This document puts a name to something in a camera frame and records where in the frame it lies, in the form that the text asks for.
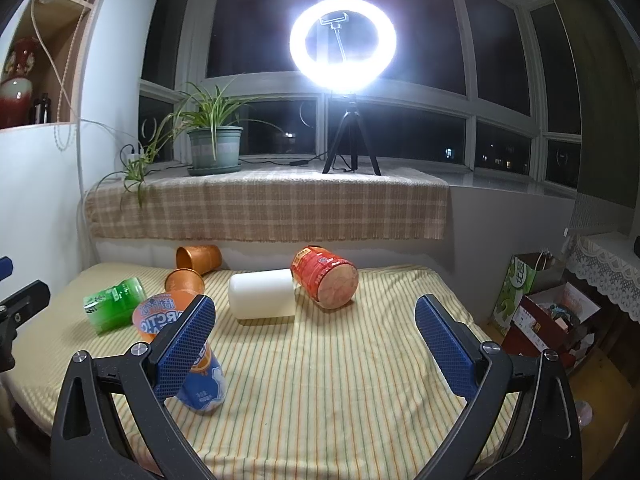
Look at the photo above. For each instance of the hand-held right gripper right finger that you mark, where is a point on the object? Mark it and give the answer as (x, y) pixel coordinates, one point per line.
(446, 355)

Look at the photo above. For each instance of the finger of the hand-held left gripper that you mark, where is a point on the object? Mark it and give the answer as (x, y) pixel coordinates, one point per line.
(22, 300)
(4, 267)

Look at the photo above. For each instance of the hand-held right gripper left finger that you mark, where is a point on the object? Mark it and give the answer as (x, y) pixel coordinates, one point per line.
(184, 347)

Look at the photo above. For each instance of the white cup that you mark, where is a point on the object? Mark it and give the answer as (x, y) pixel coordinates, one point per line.
(260, 294)

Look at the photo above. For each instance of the orange and blue printed cup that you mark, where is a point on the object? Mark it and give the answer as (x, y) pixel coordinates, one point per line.
(150, 316)

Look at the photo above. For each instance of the copper cup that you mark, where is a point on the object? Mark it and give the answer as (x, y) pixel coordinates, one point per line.
(200, 257)
(182, 280)

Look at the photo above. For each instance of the green cup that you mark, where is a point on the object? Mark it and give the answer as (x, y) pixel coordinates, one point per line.
(112, 305)

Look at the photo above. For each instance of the red printed cup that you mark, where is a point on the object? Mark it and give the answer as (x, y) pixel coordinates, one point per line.
(320, 272)

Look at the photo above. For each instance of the red cardboard box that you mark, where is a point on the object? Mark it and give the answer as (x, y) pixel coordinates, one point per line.
(527, 332)

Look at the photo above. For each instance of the green paper bag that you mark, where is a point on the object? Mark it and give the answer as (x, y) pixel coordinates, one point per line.
(515, 285)

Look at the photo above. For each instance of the striped yellow sheet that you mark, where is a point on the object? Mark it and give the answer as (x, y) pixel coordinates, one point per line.
(325, 390)

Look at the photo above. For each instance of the dark bottle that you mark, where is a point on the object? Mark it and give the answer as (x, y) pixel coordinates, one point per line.
(42, 110)

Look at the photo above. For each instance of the plaid cloth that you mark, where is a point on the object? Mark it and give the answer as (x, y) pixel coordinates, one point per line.
(275, 205)

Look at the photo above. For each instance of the white power adapter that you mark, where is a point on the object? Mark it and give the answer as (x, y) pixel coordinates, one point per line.
(134, 159)

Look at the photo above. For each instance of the red vase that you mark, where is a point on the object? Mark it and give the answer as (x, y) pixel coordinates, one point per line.
(17, 95)

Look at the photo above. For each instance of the green pot saucer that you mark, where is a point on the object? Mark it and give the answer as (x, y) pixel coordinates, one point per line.
(215, 171)

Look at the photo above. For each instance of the white lace tablecloth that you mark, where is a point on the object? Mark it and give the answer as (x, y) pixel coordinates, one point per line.
(607, 265)

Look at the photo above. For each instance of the spider plant in green pot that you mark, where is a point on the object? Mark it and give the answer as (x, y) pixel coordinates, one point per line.
(215, 145)

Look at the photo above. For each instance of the wooden shelf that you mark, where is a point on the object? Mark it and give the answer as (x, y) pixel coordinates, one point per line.
(67, 35)

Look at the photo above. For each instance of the dark curtain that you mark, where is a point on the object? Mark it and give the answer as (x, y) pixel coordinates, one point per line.
(600, 110)

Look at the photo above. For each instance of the white window frame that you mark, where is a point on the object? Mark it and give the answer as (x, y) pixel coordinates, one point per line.
(270, 90)

